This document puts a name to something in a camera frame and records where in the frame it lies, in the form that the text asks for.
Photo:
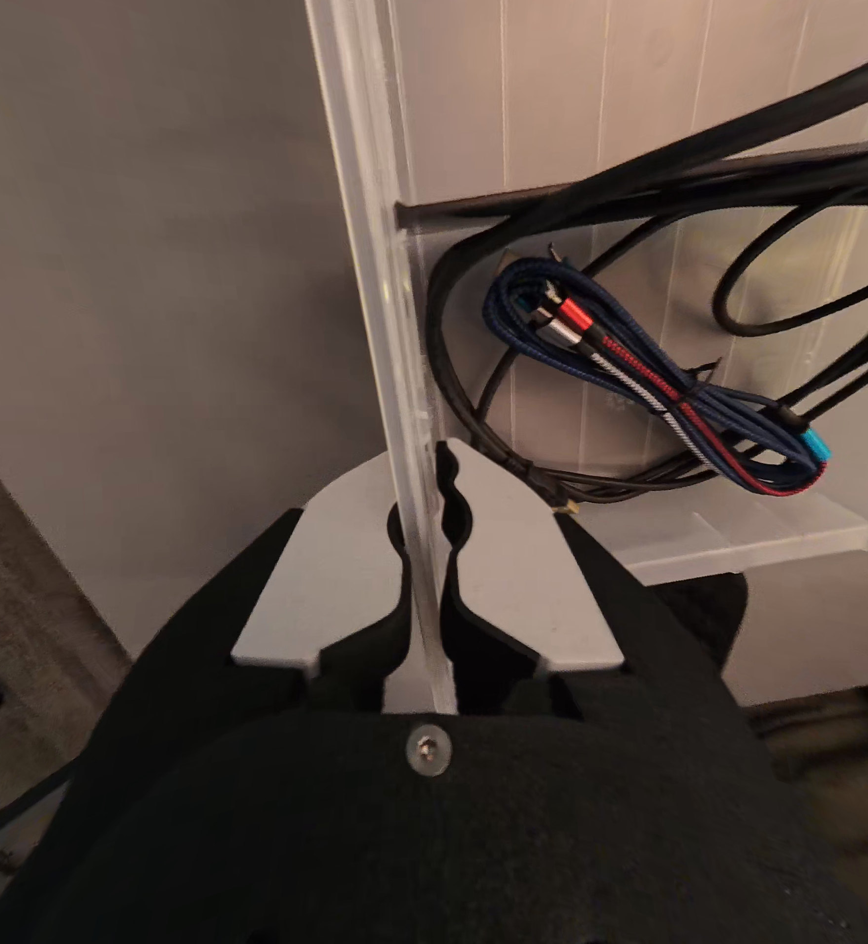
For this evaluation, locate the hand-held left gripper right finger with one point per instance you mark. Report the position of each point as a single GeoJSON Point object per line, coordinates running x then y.
{"type": "Point", "coordinates": [537, 590]}

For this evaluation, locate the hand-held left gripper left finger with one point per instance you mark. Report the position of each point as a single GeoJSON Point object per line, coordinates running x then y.
{"type": "Point", "coordinates": [323, 590]}

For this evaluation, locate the clear plastic bin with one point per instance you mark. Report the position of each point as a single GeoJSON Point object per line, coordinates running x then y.
{"type": "Point", "coordinates": [390, 221]}

